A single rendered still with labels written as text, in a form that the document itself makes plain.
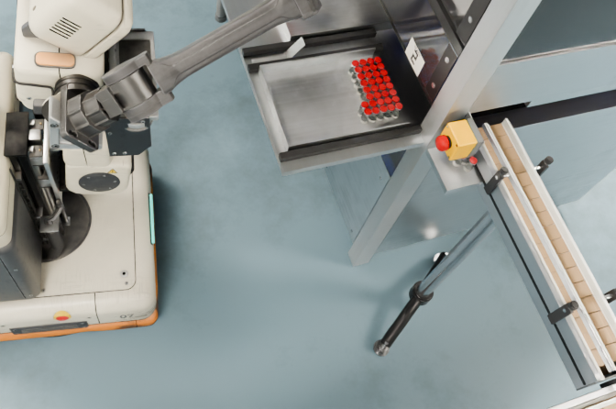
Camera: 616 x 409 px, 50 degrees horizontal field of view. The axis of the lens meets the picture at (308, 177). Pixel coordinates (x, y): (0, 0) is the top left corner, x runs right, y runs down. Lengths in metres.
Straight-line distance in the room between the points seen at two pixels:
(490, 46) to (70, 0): 0.85
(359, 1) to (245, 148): 0.92
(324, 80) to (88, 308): 1.00
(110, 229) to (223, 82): 0.95
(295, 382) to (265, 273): 0.41
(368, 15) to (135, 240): 1.02
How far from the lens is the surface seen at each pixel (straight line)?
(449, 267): 2.17
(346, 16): 2.00
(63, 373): 2.39
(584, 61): 1.78
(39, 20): 1.34
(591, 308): 1.72
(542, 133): 2.06
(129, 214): 2.25
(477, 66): 1.53
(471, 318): 2.63
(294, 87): 1.80
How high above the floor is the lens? 2.30
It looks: 59 degrees down
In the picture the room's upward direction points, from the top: 19 degrees clockwise
